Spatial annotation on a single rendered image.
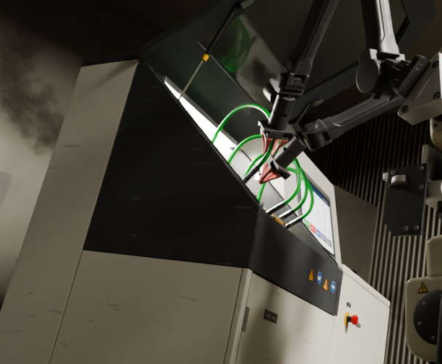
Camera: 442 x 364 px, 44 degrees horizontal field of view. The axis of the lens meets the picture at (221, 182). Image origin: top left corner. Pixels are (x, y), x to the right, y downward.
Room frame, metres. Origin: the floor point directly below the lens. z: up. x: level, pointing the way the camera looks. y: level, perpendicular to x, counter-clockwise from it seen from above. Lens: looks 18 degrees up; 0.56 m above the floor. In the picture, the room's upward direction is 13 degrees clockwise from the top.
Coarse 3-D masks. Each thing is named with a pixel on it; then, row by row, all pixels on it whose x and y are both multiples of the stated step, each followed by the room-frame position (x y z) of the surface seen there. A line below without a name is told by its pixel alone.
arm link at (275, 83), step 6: (270, 78) 1.49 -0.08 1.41; (276, 78) 1.41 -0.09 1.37; (282, 78) 1.39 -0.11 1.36; (270, 84) 1.49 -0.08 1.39; (276, 84) 1.41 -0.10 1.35; (282, 84) 1.40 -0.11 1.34; (264, 90) 1.51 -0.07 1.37; (270, 90) 1.49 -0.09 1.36; (276, 90) 1.43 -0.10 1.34; (282, 90) 1.42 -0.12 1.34; (288, 90) 1.43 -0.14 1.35; (294, 90) 1.44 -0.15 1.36; (270, 96) 1.49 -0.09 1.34
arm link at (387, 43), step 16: (368, 0) 1.05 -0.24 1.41; (384, 0) 1.04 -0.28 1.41; (368, 16) 1.06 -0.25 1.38; (384, 16) 1.04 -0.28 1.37; (368, 32) 1.07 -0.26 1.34; (384, 32) 1.04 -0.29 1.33; (368, 48) 1.04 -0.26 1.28; (384, 48) 1.04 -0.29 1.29; (368, 64) 1.05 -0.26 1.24; (368, 80) 1.06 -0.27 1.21
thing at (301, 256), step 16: (272, 224) 1.41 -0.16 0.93; (272, 240) 1.42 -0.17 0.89; (288, 240) 1.51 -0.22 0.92; (272, 256) 1.44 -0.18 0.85; (288, 256) 1.52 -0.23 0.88; (304, 256) 1.61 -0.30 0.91; (320, 256) 1.72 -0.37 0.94; (256, 272) 1.38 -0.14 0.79; (272, 272) 1.45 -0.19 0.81; (288, 272) 1.54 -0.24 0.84; (304, 272) 1.63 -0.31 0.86; (336, 272) 1.86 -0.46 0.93; (288, 288) 1.55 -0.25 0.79; (304, 288) 1.65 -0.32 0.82; (320, 288) 1.75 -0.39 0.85; (336, 288) 1.88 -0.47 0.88; (320, 304) 1.77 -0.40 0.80
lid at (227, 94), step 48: (240, 0) 1.47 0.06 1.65; (288, 0) 1.53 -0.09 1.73; (432, 0) 1.61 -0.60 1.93; (144, 48) 1.63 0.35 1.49; (192, 48) 1.64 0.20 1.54; (240, 48) 1.70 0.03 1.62; (288, 48) 1.74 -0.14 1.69; (336, 48) 1.78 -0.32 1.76; (192, 96) 1.87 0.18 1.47; (240, 96) 1.92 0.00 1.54
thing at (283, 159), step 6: (282, 150) 1.66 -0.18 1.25; (270, 156) 1.70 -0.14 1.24; (276, 156) 1.68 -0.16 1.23; (282, 156) 1.67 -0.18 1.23; (288, 156) 1.66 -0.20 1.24; (294, 156) 1.66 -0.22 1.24; (276, 162) 1.67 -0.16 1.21; (282, 162) 1.68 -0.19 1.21; (288, 162) 1.68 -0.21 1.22; (282, 168) 1.68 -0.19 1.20; (288, 174) 1.69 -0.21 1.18
